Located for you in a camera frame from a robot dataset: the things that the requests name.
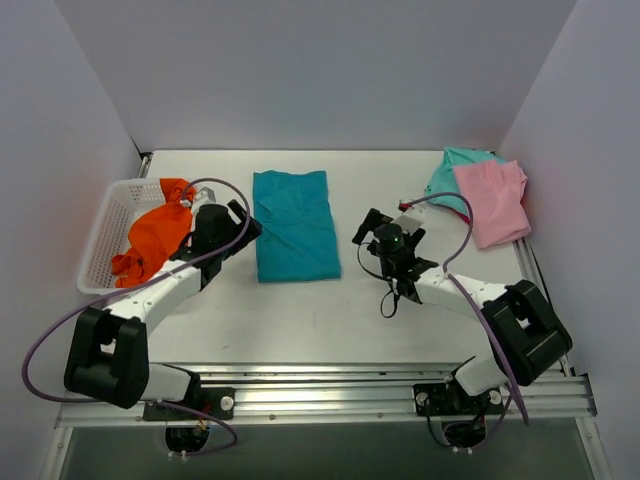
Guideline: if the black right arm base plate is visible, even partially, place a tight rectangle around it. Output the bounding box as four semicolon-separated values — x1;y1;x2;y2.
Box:
412;381;504;417

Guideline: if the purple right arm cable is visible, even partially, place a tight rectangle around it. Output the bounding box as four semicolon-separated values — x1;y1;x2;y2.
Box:
399;192;530;426

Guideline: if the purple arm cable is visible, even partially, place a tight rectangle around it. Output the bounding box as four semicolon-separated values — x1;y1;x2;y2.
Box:
399;192;530;426
20;177;252;457

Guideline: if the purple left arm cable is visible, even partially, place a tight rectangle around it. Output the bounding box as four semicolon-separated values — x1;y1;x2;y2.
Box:
20;177;252;457

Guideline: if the orange t-shirt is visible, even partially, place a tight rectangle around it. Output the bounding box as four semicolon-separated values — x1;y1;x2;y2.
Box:
111;178;196;288

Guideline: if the white plastic basket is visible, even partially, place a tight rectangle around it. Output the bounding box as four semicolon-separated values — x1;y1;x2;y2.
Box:
77;178;165;295

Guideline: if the teal blue t-shirt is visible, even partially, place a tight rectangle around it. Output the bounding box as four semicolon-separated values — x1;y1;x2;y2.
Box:
252;170;342;284

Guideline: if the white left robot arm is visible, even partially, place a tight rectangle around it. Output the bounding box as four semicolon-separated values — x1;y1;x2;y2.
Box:
64;200;262;419

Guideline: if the red folded t-shirt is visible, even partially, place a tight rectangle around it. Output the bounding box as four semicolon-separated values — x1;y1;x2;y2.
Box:
453;210;470;225

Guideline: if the pink folded t-shirt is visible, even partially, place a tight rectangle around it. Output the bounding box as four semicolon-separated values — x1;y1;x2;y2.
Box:
453;160;531;250

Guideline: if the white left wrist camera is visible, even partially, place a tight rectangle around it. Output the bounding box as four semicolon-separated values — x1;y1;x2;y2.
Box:
180;187;216;211

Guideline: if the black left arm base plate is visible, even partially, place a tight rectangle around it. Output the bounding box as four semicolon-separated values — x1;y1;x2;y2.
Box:
142;387;235;422

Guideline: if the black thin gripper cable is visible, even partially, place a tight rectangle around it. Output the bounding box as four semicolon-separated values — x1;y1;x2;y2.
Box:
356;242;401;320

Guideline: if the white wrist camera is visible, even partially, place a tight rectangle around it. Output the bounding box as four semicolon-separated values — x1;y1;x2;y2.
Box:
392;201;426;235
180;187;216;211

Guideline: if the mint green folded t-shirt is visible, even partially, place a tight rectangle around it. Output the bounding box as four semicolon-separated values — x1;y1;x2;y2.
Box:
425;147;505;216

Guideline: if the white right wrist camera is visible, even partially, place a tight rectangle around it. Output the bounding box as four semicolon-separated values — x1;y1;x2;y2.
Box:
392;201;426;235

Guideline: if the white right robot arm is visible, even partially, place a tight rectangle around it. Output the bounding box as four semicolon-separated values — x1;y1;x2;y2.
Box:
352;208;573;413

